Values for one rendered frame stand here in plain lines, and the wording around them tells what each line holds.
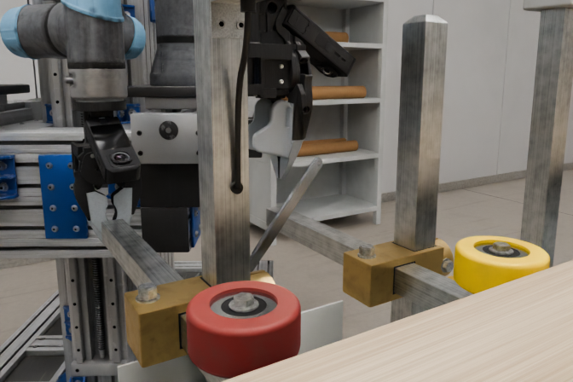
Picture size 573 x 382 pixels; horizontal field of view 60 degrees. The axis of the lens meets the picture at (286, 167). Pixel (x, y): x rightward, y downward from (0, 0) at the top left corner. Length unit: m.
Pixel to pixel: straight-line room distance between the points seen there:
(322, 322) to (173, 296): 0.21
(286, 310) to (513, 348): 0.14
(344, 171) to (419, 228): 3.28
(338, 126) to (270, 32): 3.29
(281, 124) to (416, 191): 0.17
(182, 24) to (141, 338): 0.72
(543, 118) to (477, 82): 4.14
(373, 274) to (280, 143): 0.18
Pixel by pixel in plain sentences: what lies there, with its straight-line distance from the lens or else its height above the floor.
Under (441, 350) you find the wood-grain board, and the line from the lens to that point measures 0.33.
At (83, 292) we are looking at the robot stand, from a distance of 1.34.
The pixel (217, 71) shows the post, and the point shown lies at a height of 1.07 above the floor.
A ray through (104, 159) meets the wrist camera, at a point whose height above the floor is 0.96.
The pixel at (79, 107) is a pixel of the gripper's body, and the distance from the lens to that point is 0.73.
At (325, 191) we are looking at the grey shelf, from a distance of 3.84.
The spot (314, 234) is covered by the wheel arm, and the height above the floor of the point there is 0.84.
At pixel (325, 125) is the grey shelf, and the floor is 0.68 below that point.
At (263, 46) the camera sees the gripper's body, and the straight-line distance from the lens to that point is 0.52.
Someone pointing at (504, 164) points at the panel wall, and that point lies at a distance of 5.39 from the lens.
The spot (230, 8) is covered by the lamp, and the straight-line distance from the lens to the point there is 0.44.
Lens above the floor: 1.07
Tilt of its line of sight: 11 degrees down
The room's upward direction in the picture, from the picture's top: straight up
